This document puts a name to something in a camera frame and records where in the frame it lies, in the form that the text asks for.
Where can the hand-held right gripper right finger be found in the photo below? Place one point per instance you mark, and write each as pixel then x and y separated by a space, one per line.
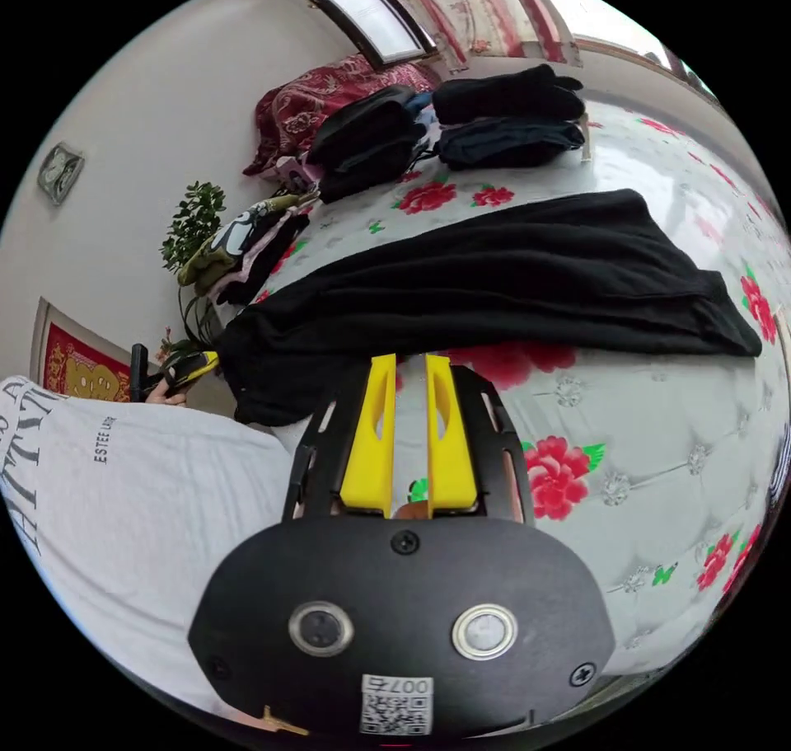
pixel 450 454

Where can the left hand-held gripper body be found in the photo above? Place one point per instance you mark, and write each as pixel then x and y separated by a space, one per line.
pixel 176 377

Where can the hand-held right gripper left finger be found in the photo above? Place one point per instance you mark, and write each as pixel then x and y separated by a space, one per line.
pixel 371 448

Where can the black pants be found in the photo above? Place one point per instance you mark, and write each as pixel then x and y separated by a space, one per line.
pixel 494 281

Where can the person's left hand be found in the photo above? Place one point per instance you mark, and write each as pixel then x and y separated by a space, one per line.
pixel 170 396

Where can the pile of colourful clothes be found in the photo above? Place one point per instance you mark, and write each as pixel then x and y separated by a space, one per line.
pixel 247 247

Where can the green potted plant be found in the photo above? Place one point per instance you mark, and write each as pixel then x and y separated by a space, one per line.
pixel 193 231

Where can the person's body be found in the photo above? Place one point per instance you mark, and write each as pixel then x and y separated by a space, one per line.
pixel 123 516

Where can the bed with floral sheet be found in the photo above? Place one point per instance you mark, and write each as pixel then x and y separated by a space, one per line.
pixel 649 454

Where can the pile of black clothes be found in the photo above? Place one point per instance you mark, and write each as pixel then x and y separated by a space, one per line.
pixel 364 142

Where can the red patterned rolled blanket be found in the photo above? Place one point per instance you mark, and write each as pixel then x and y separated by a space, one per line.
pixel 296 105

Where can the pile of folded dark clothes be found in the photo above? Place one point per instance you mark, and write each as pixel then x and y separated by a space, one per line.
pixel 510 117

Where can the window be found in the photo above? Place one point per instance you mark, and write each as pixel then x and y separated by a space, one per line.
pixel 364 6

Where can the red patterned curtain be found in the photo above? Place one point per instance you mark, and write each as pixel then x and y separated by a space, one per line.
pixel 476 3

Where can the red framed wall picture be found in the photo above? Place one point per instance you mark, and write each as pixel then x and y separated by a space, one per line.
pixel 77 371

